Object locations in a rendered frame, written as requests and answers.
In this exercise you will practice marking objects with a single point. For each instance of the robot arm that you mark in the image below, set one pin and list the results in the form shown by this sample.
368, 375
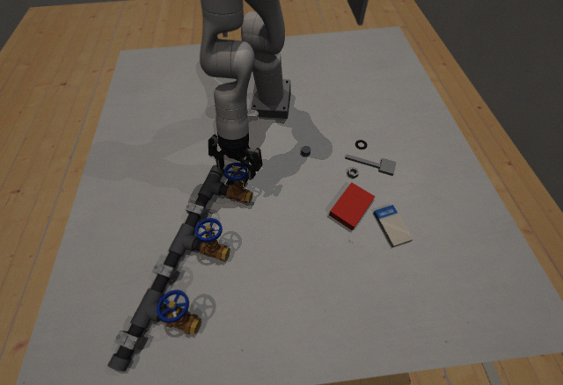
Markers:
262, 31

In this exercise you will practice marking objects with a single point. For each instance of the red box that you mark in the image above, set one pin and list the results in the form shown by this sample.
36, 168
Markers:
351, 206

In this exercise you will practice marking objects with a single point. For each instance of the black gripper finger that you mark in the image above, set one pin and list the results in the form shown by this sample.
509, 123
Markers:
254, 157
218, 155

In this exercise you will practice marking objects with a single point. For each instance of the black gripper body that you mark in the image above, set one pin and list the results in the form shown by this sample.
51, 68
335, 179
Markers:
239, 145

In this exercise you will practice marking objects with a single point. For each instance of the dark grey hex nut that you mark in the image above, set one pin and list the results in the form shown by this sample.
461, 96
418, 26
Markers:
353, 175

